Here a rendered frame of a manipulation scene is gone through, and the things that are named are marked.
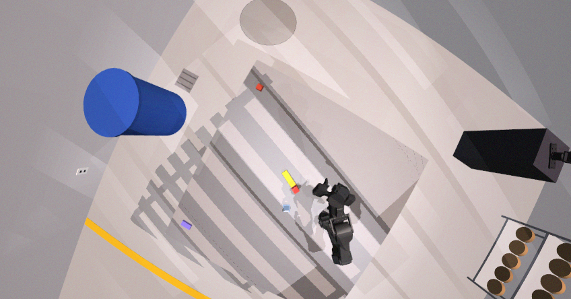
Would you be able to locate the small purple block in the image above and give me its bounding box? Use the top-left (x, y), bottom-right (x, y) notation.
top-left (180, 220), bottom-right (192, 230)

